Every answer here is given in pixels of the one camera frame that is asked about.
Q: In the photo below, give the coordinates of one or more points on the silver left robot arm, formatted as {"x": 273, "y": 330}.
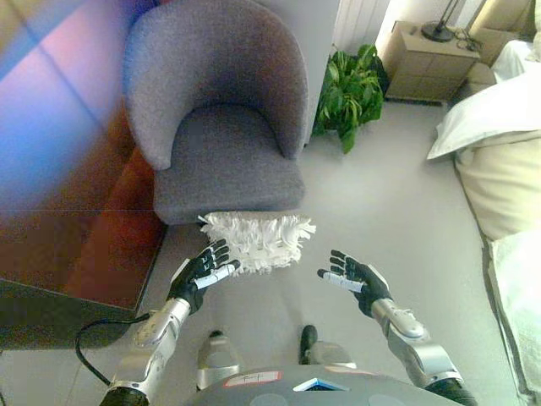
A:
{"x": 145, "y": 351}

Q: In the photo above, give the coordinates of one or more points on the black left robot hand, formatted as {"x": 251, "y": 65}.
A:
{"x": 191, "y": 280}

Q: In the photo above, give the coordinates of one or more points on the silver robot leg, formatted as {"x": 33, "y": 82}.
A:
{"x": 325, "y": 353}
{"x": 217, "y": 359}

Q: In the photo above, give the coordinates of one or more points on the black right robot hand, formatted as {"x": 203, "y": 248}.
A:
{"x": 366, "y": 282}

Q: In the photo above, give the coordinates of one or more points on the grey robot torso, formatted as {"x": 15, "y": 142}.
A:
{"x": 321, "y": 389}

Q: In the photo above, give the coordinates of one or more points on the grey fabric armchair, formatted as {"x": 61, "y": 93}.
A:
{"x": 220, "y": 105}

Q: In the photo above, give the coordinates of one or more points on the black lamp base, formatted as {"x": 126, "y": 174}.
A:
{"x": 437, "y": 30}

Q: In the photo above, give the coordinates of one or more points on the white bed pillow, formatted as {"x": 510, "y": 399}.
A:
{"x": 486, "y": 114}

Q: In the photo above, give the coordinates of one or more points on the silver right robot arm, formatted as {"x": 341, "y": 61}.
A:
{"x": 422, "y": 351}

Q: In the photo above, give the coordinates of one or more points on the beige wooden nightstand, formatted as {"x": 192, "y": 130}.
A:
{"x": 427, "y": 63}

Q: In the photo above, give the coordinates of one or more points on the silver left robot leg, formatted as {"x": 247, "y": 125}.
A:
{"x": 217, "y": 359}

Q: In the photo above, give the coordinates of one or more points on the white bed with bedding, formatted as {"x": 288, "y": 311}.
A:
{"x": 503, "y": 203}

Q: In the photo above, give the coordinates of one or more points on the silver right robot leg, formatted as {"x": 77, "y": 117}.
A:
{"x": 325, "y": 353}

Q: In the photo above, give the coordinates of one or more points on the white fringed mop head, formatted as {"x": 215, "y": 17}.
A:
{"x": 262, "y": 242}

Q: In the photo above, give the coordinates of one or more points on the green potted plant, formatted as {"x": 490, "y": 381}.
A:
{"x": 348, "y": 93}

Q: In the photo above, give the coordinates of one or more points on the dark wooden cabinet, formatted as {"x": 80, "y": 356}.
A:
{"x": 72, "y": 262}

